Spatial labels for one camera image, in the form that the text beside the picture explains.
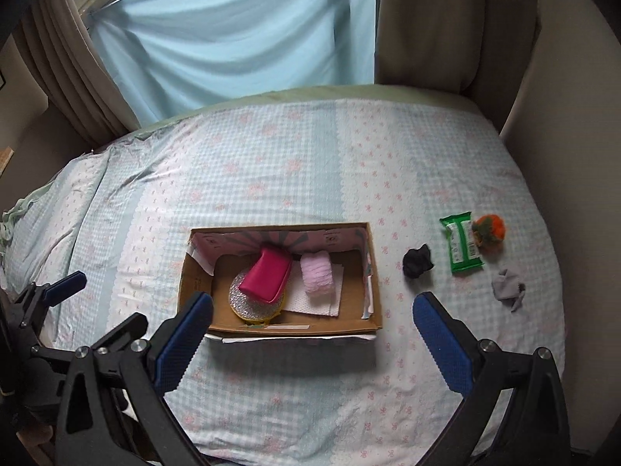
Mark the grey cloth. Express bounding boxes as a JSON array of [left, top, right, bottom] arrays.
[[491, 267, 526, 313]]

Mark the black sock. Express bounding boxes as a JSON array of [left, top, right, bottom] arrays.
[[402, 244, 434, 280]]

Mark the magenta leather pouch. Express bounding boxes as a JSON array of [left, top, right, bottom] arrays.
[[240, 244, 293, 303]]

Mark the orange green pompom ball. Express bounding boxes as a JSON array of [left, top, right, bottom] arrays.
[[473, 214, 506, 251]]

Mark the pink fluffy plush item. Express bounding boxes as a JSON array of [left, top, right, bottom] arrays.
[[300, 250, 335, 298]]

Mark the cardboard box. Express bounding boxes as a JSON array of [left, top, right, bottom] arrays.
[[178, 222, 382, 343]]

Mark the checkered floral bed sheet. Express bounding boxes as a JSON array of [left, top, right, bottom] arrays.
[[1, 99, 565, 465]]

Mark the white paper napkin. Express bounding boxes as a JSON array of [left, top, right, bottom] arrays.
[[283, 261, 344, 318]]

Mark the beige curtain left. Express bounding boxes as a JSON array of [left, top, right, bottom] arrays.
[[13, 0, 139, 148]]

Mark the beige curtain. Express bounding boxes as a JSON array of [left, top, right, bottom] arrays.
[[13, 0, 139, 148], [375, 0, 540, 129]]

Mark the beige curtain right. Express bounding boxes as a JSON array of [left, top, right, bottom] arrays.
[[375, 0, 540, 129]]

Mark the light blue curtain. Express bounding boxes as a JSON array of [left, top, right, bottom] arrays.
[[90, 0, 376, 126]]

